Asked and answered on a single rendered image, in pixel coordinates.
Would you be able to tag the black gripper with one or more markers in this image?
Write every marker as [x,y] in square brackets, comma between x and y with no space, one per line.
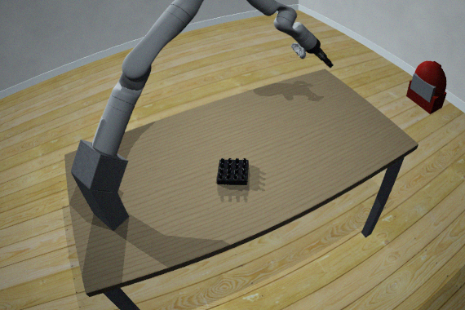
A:
[316,50]

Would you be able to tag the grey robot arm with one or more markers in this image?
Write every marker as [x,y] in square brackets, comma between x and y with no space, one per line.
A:
[137,64]

